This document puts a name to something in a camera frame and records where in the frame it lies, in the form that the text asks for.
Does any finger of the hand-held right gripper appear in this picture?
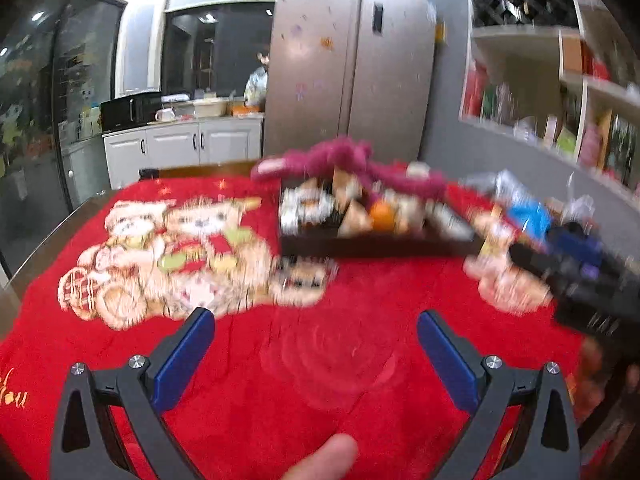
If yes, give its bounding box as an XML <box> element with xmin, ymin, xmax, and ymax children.
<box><xmin>507</xmin><ymin>242</ymin><xmax>558</xmax><ymax>285</ymax></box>

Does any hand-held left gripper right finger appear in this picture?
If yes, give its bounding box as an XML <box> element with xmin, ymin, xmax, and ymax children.
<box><xmin>416</xmin><ymin>310</ymin><xmax>583</xmax><ymax>480</ymax></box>

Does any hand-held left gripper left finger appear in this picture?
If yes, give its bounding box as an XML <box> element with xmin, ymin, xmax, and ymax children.
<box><xmin>50</xmin><ymin>306</ymin><xmax>217</xmax><ymax>480</ymax></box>

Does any black tray box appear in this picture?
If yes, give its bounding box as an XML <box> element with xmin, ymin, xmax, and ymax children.
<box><xmin>277</xmin><ymin>180</ymin><xmax>483</xmax><ymax>261</ymax></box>

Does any orange tangerine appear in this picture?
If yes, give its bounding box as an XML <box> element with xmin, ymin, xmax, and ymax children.
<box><xmin>369</xmin><ymin>200</ymin><xmax>397</xmax><ymax>233</ymax></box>

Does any grey desktop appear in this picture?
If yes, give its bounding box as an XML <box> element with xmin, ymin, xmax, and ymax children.
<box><xmin>0</xmin><ymin>187</ymin><xmax>118</xmax><ymax>331</ymax></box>

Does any person's right hand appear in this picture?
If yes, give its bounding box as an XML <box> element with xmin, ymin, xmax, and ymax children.
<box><xmin>572</xmin><ymin>337</ymin><xmax>640</xmax><ymax>428</ymax></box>

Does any person's left hand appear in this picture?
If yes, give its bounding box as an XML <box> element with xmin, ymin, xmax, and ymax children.
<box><xmin>280</xmin><ymin>432</ymin><xmax>360</xmax><ymax>480</ymax></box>

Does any grey purple cloth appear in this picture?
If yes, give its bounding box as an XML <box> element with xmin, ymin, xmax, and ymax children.
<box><xmin>547</xmin><ymin>222</ymin><xmax>606</xmax><ymax>281</ymax></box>

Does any blue plastic bag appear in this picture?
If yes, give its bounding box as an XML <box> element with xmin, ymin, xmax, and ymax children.
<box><xmin>507</xmin><ymin>200</ymin><xmax>553</xmax><ymax>238</ymax></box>

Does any clear plastic bag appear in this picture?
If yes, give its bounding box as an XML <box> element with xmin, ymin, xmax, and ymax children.
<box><xmin>555</xmin><ymin>172</ymin><xmax>596</xmax><ymax>221</ymax></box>
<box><xmin>460</xmin><ymin>170</ymin><xmax>526</xmax><ymax>201</ymax></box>

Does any red bear printed blanket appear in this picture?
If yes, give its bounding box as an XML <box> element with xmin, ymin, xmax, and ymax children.
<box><xmin>0</xmin><ymin>160</ymin><xmax>621</xmax><ymax>480</ymax></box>

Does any pink bag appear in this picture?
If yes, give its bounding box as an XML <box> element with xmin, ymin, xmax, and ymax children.
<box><xmin>580</xmin><ymin>125</ymin><xmax>603</xmax><ymax>166</ymax></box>

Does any red gift box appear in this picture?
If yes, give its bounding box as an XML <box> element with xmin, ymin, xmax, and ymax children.
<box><xmin>462</xmin><ymin>60</ymin><xmax>491</xmax><ymax>118</ymax></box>

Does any brown wooden board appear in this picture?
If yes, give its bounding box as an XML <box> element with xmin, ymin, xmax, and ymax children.
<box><xmin>150</xmin><ymin>160</ymin><xmax>258</xmax><ymax>178</ymax></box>

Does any white kitchen cabinet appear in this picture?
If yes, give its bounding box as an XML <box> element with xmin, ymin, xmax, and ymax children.
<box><xmin>102</xmin><ymin>115</ymin><xmax>265</xmax><ymax>191</ymax></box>

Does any pink plush bear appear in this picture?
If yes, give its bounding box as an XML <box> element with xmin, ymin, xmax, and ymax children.
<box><xmin>250</xmin><ymin>137</ymin><xmax>448</xmax><ymax>201</ymax></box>

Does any white food container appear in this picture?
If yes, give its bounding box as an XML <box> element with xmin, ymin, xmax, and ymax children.
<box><xmin>192</xmin><ymin>97</ymin><xmax>231</xmax><ymax>117</ymax></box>

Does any black microwave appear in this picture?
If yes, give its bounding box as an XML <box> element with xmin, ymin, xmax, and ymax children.
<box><xmin>100</xmin><ymin>91</ymin><xmax>163</xmax><ymax>132</ymax></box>

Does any silver refrigerator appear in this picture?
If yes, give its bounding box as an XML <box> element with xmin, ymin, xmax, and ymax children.
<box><xmin>262</xmin><ymin>0</ymin><xmax>437</xmax><ymax>163</ymax></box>

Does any glass sliding door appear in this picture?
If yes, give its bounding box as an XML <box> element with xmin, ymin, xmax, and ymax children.
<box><xmin>0</xmin><ymin>0</ymin><xmax>126</xmax><ymax>281</ymax></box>

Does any white wall shelf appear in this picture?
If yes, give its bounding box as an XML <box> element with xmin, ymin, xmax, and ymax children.
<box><xmin>459</xmin><ymin>0</ymin><xmax>640</xmax><ymax>196</ymax></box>

